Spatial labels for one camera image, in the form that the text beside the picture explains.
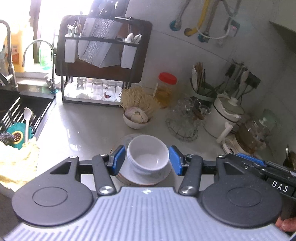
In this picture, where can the thick grey faucet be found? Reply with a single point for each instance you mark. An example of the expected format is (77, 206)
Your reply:
(9, 55)

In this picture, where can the beige bristle bundle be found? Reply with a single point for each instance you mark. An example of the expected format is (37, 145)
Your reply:
(136, 97)

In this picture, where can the thin chrome faucet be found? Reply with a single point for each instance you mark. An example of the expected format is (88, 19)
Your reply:
(53, 76)

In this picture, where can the black dish rack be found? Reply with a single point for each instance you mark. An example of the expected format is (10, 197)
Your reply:
(74, 99)

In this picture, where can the white lidded jug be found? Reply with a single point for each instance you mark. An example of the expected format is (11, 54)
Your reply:
(222, 115)

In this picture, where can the steel wool scrubber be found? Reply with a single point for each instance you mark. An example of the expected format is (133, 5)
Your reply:
(4, 138)

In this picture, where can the clear jar with red lid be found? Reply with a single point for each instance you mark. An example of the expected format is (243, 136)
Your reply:
(165, 92)

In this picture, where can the white plastic spoon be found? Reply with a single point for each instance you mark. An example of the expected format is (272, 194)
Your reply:
(27, 125)

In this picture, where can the yellow dish cloth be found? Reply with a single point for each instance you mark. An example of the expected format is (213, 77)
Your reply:
(16, 162)

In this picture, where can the teal pipe flange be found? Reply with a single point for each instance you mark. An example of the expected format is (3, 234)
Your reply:
(175, 25)

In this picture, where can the clear drinking glass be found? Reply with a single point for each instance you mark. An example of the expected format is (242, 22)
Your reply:
(111, 90)
(96, 89)
(81, 84)

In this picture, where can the small white garlic bowl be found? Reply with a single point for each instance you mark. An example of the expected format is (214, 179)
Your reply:
(134, 125)

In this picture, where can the leaf print plate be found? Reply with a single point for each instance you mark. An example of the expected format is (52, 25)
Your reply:
(122, 141)

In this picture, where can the plain white bowl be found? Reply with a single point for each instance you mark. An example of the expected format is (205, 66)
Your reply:
(148, 150)

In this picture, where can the white kettle base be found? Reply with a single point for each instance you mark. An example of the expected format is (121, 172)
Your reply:
(231, 144)

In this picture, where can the hanging kitchen utensils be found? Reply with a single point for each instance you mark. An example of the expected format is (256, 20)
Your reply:
(241, 78)

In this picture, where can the hammered steel cleaver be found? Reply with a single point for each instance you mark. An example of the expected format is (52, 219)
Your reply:
(99, 39)

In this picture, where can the black sink drying rack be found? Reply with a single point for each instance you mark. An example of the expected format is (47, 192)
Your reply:
(9, 113)

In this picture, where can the set of clear glass cups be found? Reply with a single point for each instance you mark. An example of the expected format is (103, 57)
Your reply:
(187, 111)

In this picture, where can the glass kettle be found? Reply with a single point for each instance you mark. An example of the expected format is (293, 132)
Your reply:
(252, 132)

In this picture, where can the bunch of chopsticks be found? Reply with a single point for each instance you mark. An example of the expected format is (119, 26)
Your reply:
(198, 74)

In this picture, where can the green and white chopstick holder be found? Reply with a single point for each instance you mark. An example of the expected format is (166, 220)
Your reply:
(204, 92)

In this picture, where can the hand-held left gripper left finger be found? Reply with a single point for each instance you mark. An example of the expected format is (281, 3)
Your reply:
(119, 158)

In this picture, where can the white ceramic spoon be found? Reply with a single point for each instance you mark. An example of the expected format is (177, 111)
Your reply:
(129, 37)
(137, 38)

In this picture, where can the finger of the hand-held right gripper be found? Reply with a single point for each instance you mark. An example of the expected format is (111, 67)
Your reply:
(251, 160)
(277, 167)

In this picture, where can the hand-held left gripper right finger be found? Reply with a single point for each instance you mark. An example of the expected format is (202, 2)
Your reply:
(174, 160)

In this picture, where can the metal utensil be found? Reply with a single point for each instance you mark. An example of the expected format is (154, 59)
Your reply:
(74, 29)

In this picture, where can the yellow detergent bottle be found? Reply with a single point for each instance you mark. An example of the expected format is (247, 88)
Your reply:
(17, 51)

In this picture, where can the garlic bulbs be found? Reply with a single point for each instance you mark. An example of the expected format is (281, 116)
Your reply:
(136, 114)

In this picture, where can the green bottle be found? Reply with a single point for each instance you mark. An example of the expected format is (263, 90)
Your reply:
(45, 56)

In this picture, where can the teal flower-shaped scrubber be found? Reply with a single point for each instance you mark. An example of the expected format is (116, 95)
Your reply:
(18, 137)

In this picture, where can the white wall device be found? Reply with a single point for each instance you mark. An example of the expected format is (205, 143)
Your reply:
(233, 26)

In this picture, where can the brown cutting board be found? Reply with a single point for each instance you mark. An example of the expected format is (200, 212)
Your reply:
(141, 46)

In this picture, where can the person's right hand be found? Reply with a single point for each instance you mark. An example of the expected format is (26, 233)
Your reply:
(285, 224)

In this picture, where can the plain steel cleaver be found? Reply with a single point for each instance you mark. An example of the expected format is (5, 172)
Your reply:
(111, 55)

